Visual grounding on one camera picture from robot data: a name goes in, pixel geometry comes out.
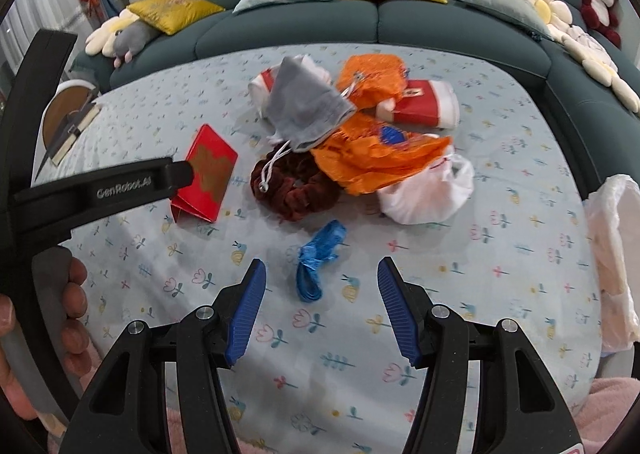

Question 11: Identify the plain orange plastic bag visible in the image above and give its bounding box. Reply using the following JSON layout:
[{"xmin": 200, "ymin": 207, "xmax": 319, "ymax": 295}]
[{"xmin": 336, "ymin": 54, "xmax": 408, "ymax": 110}]

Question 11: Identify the red white paper cup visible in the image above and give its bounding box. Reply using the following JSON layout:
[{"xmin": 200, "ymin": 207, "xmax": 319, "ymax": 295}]
[{"xmin": 248, "ymin": 54, "xmax": 333, "ymax": 117}]

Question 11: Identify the teal sofa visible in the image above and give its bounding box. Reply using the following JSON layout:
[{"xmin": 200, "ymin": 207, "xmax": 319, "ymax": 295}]
[{"xmin": 70, "ymin": 0, "xmax": 640, "ymax": 195}]

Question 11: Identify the floral light blue tablecloth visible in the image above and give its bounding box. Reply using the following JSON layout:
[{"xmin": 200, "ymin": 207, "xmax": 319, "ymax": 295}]
[{"xmin": 32, "ymin": 44, "xmax": 603, "ymax": 454}]

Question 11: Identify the person's left hand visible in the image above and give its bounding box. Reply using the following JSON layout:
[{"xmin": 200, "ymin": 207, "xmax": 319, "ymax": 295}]
[{"xmin": 0, "ymin": 257, "xmax": 103, "ymax": 422}]

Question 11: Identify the round wooden side table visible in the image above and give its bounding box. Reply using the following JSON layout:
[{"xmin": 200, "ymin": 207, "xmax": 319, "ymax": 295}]
[{"xmin": 31, "ymin": 81, "xmax": 103, "ymax": 185}]

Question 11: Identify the grey plush mouse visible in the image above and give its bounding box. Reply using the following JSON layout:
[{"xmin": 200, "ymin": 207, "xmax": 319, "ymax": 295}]
[{"xmin": 111, "ymin": 19, "xmax": 161, "ymax": 69}]

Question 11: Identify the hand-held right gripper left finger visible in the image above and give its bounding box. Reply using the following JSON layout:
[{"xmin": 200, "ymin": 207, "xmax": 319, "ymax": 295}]
[{"xmin": 59, "ymin": 258, "xmax": 268, "ymax": 454}]

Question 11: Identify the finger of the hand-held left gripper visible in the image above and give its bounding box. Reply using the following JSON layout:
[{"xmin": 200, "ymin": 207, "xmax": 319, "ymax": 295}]
[{"xmin": 11, "ymin": 157, "xmax": 196, "ymax": 248}]

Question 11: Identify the grey drawstring pouch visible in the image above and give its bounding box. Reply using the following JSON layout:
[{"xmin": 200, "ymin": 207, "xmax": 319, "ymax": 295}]
[{"xmin": 257, "ymin": 56, "xmax": 357, "ymax": 195}]

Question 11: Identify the bin with white liner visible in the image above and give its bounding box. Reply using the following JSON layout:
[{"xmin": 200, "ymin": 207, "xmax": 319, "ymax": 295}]
[{"xmin": 582, "ymin": 174, "xmax": 640, "ymax": 352}]

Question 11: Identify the red envelope with gold print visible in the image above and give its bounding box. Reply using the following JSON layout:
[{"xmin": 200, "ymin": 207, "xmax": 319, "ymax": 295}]
[{"xmin": 170, "ymin": 124, "xmax": 239, "ymax": 224}]

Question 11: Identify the white plastic bag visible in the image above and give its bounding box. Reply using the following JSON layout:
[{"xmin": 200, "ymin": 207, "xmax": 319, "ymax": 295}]
[{"xmin": 377, "ymin": 147, "xmax": 475, "ymax": 225}]

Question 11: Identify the orange plastic bag blue print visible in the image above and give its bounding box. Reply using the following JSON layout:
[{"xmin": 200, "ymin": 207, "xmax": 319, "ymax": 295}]
[{"xmin": 311, "ymin": 113, "xmax": 453, "ymax": 196}]

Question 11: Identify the red white cup with label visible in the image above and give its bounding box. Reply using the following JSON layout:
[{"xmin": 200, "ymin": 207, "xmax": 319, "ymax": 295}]
[{"xmin": 376, "ymin": 79, "xmax": 461, "ymax": 129}]

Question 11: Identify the blue plastic strip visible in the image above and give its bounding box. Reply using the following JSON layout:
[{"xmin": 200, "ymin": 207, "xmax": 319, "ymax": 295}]
[{"xmin": 296, "ymin": 220, "xmax": 347, "ymax": 303}]

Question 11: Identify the dark notebook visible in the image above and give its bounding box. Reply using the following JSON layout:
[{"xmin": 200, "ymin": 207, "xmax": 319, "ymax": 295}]
[{"xmin": 50, "ymin": 102, "xmax": 101, "ymax": 167}]

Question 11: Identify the white sheer curtain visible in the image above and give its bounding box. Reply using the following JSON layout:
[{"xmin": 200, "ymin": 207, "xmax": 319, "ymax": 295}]
[{"xmin": 0, "ymin": 0, "xmax": 86, "ymax": 65}]

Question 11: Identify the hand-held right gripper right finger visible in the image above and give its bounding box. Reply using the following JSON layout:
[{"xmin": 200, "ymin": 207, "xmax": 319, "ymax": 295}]
[{"xmin": 376, "ymin": 257, "xmax": 583, "ymax": 454}]

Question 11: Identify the dark red velvet scrunchie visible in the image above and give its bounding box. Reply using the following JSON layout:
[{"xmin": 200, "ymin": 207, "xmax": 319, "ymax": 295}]
[{"xmin": 250, "ymin": 141, "xmax": 343, "ymax": 222}]

